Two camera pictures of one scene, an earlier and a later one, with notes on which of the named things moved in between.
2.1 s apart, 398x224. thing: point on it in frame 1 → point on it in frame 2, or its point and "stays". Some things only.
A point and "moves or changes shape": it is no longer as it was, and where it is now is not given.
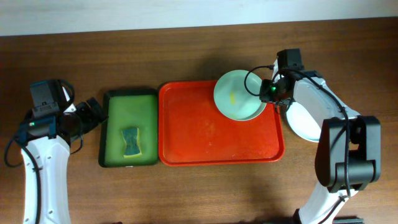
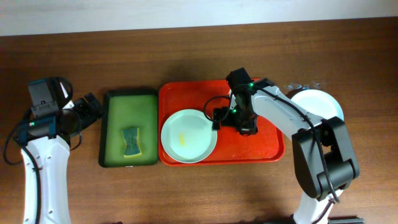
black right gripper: (271, 95) → (251, 129)
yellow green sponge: (132, 149) stays
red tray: (192, 130) stays
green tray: (128, 109) stays
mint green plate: (237, 95) moves or changes shape
